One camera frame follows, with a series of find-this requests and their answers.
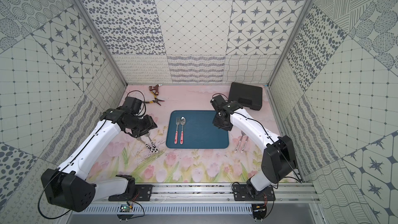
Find cow pattern handle spoon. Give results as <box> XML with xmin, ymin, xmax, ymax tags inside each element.
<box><xmin>145</xmin><ymin>132</ymin><xmax>159</xmax><ymax>153</ymax></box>

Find white hello kitty spoon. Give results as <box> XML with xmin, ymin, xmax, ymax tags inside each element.
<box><xmin>234</xmin><ymin>131</ymin><xmax>245</xmax><ymax>153</ymax></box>

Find pink strawberry handle spoon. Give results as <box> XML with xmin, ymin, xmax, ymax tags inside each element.
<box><xmin>180</xmin><ymin>117</ymin><xmax>186</xmax><ymax>145</ymax></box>

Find pink strawberry handle fork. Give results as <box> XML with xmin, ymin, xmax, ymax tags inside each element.
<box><xmin>174</xmin><ymin>117</ymin><xmax>180</xmax><ymax>144</ymax></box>

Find cow pattern handle fork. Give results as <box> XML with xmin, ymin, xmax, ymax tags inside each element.
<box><xmin>136</xmin><ymin>137</ymin><xmax>155</xmax><ymax>153</ymax></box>

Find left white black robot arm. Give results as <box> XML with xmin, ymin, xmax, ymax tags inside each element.
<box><xmin>41</xmin><ymin>109</ymin><xmax>157</xmax><ymax>212</ymax></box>

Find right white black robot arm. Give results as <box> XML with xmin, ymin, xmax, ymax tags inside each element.
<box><xmin>210</xmin><ymin>95</ymin><xmax>297</xmax><ymax>198</ymax></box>

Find teal plastic tray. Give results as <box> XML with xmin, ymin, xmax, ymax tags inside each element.
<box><xmin>166</xmin><ymin>110</ymin><xmax>229</xmax><ymax>149</ymax></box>

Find black plastic case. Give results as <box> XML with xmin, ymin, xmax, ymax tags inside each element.
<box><xmin>228</xmin><ymin>83</ymin><xmax>263</xmax><ymax>111</ymax></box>

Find left green circuit board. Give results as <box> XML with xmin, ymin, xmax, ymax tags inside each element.
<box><xmin>117</xmin><ymin>205</ymin><xmax>134</xmax><ymax>221</ymax></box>

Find right black controller board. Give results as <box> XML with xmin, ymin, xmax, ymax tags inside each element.
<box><xmin>251</xmin><ymin>204</ymin><xmax>267</xmax><ymax>222</ymax></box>

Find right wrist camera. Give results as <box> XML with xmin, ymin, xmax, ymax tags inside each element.
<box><xmin>210</xmin><ymin>94</ymin><xmax>228</xmax><ymax>111</ymax></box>

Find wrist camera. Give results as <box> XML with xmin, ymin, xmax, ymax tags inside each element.
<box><xmin>122</xmin><ymin>96</ymin><xmax>143</xmax><ymax>115</ymax></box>
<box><xmin>210</xmin><ymin>94</ymin><xmax>228</xmax><ymax>111</ymax></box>

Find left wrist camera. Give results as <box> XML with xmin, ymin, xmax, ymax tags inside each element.
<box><xmin>122</xmin><ymin>96</ymin><xmax>143</xmax><ymax>115</ymax></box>

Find yellow black handled pliers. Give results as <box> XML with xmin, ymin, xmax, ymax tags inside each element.
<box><xmin>145</xmin><ymin>91</ymin><xmax>164</xmax><ymax>106</ymax></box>

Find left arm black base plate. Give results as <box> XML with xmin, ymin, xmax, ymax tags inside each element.
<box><xmin>108</xmin><ymin>185</ymin><xmax>153</xmax><ymax>202</ymax></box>

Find aluminium mounting rail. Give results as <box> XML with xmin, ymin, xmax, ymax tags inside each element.
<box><xmin>63</xmin><ymin>183</ymin><xmax>321</xmax><ymax>204</ymax></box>

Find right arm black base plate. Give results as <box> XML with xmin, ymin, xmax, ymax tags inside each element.
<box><xmin>231</xmin><ymin>183</ymin><xmax>275</xmax><ymax>201</ymax></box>

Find white slotted cable duct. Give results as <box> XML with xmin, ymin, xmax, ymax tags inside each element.
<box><xmin>80</xmin><ymin>203</ymin><xmax>252</xmax><ymax>215</ymax></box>

